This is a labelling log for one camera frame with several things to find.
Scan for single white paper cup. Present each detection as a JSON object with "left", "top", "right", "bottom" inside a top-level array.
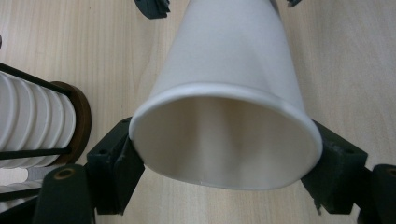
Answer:
[{"left": 128, "top": 0, "right": 324, "bottom": 190}]

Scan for black wire double cup holder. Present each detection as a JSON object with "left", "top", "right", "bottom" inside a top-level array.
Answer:
[{"left": 0, "top": 62, "right": 92, "bottom": 224}]

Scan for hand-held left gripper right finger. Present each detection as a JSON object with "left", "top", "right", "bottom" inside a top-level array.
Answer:
[{"left": 300, "top": 119, "right": 368, "bottom": 216}]

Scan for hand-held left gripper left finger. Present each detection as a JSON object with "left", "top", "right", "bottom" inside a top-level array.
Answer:
[{"left": 87, "top": 116, "right": 146, "bottom": 216}]

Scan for tall stack of white paper cups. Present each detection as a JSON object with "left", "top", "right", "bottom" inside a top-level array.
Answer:
[{"left": 0, "top": 70, "right": 77, "bottom": 169}]

